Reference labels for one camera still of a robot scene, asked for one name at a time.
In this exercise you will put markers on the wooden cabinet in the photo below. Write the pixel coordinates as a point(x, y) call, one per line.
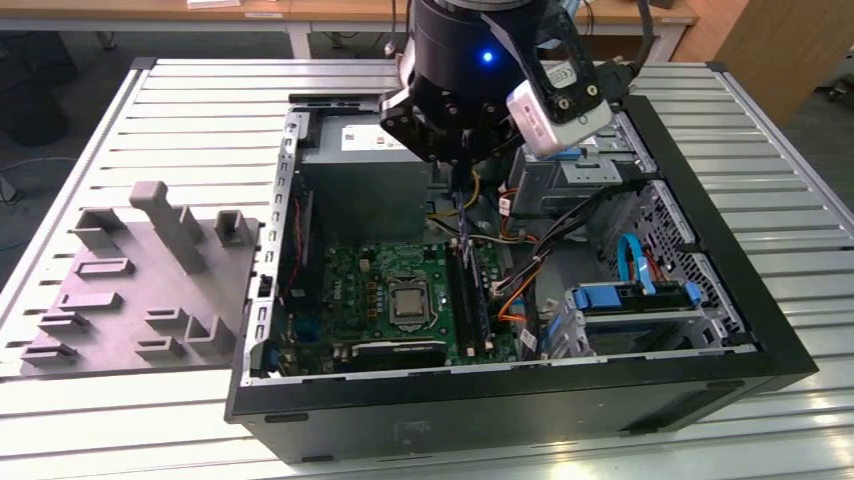
point(774, 45)

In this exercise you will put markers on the metal drive cage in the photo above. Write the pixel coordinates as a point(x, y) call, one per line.
point(587, 175)

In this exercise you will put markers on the black chair wheel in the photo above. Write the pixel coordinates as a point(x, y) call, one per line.
point(841, 90)

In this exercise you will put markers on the blue plastic drive bracket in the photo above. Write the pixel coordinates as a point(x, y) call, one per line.
point(563, 154)

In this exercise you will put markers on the black graphics card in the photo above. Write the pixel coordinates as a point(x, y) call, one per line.
point(397, 352)

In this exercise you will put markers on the black RAM slot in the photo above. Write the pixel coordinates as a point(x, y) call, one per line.
point(463, 325)

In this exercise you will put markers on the green motherboard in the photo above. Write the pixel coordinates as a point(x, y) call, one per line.
point(347, 280)

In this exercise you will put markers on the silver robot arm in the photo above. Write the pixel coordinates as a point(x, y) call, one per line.
point(402, 75)

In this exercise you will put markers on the CPU socket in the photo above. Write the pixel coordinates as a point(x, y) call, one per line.
point(390, 305)

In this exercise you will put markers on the black camera bracket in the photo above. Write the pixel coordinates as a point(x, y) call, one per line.
point(527, 55)

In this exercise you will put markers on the white paper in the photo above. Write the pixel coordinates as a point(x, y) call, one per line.
point(214, 3)

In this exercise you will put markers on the metal disk bay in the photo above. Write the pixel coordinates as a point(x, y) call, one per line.
point(667, 320)

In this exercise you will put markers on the black PC case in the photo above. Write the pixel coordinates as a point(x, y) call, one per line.
point(467, 415)

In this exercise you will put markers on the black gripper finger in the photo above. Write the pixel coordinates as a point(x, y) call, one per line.
point(403, 120)
point(503, 132)

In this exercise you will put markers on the silver CPU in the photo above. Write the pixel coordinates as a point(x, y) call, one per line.
point(409, 304)

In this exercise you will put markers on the hard disk in blue carrier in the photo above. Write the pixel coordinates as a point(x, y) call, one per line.
point(601, 297)

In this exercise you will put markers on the grey power supply unit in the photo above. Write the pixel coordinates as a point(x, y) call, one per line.
point(360, 190)

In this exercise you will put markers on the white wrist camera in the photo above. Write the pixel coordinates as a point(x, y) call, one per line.
point(574, 131)

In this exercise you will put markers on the grey parts rack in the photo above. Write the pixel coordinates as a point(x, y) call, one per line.
point(147, 280)

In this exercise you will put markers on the black case fan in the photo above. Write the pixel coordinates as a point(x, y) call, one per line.
point(610, 225)

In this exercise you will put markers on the wooden desk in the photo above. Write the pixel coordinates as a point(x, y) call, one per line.
point(134, 12)

